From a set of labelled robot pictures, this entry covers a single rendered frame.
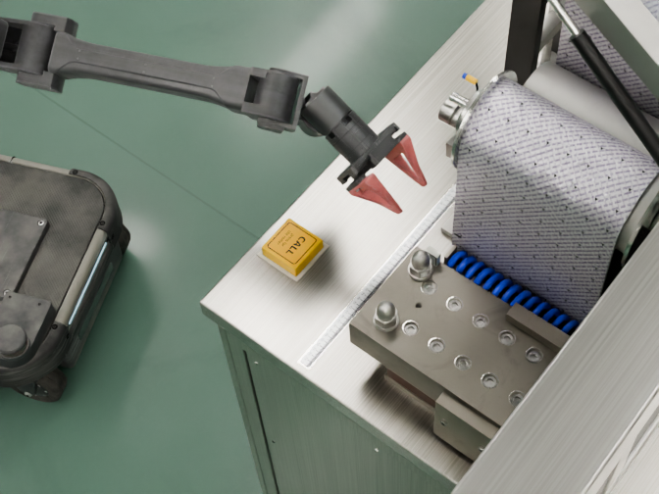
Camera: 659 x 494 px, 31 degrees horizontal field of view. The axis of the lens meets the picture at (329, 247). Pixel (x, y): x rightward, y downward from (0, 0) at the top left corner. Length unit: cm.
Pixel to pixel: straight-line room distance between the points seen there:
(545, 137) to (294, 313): 53
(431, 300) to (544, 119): 33
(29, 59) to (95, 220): 100
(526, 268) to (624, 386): 73
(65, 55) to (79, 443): 122
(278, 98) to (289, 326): 36
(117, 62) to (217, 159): 138
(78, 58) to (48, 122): 151
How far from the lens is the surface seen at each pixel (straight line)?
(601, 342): 99
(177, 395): 282
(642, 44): 104
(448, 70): 212
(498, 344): 169
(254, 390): 206
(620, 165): 151
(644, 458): 120
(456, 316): 170
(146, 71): 177
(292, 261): 187
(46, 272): 276
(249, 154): 314
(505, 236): 166
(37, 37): 186
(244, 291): 188
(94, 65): 180
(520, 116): 154
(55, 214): 284
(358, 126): 171
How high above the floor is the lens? 253
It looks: 58 degrees down
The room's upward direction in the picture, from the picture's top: 5 degrees counter-clockwise
